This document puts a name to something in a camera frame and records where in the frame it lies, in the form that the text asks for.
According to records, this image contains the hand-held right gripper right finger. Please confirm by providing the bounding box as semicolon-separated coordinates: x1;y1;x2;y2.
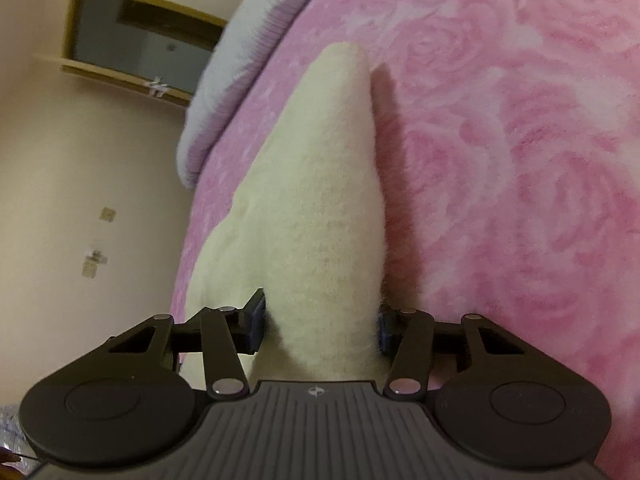
376;304;532;401

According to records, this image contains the wooden door frame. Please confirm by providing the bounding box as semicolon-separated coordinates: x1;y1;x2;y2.
32;0;251;108

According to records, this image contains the cream striped knit sweater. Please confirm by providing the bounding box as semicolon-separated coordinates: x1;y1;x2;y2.
186;42;397;393

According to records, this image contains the lavender grey quilt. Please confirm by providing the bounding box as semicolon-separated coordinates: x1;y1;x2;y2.
175;0;346;188

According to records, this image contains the clear plastic bag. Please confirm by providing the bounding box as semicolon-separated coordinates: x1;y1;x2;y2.
0;402;26;463

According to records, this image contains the pink floral bed sheet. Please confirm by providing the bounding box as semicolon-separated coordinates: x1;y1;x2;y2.
167;0;640;480

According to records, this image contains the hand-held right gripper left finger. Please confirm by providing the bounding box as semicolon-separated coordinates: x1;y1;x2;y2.
106;287;266;402

